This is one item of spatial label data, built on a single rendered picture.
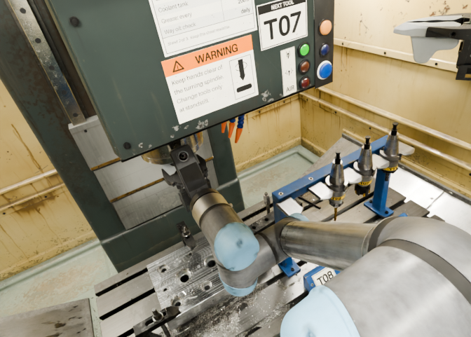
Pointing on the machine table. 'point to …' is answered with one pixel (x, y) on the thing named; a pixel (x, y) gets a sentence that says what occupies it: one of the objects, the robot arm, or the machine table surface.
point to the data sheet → (200, 13)
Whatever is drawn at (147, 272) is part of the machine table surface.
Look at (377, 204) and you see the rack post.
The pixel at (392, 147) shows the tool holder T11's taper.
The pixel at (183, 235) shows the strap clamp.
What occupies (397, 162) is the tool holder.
